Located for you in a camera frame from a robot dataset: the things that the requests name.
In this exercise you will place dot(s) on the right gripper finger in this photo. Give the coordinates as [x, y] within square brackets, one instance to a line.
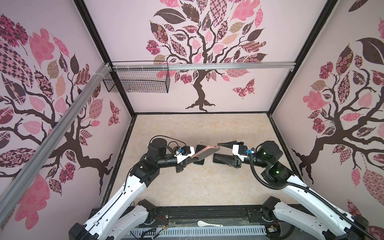
[228, 144]
[225, 160]

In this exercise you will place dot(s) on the white plastic spoon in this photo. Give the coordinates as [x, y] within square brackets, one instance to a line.
[205, 224]

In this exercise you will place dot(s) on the black phone lying sideways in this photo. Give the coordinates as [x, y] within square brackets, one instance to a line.
[222, 159]

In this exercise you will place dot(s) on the black wire basket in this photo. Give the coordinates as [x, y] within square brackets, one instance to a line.
[138, 77]

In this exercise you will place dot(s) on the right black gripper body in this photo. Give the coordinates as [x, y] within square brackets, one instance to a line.
[237, 161]

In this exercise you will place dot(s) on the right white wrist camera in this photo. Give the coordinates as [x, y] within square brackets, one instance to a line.
[240, 150]

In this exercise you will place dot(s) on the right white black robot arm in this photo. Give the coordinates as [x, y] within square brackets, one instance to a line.
[324, 220]

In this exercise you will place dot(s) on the grey aluminium rail back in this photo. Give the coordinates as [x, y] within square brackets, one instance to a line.
[212, 66]

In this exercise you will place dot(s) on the white slotted cable duct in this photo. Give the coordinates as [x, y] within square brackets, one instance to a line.
[196, 232]

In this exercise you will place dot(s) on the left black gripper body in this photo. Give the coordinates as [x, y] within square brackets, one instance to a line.
[180, 167]

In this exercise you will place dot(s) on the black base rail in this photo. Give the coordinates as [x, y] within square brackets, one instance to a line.
[260, 214]

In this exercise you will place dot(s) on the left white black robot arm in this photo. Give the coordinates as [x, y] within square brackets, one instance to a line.
[112, 222]

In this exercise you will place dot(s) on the grey aluminium rail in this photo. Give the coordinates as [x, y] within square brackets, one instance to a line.
[17, 188]
[212, 66]

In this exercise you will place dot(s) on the grey aluminium rail left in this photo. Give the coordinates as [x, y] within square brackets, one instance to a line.
[17, 188]

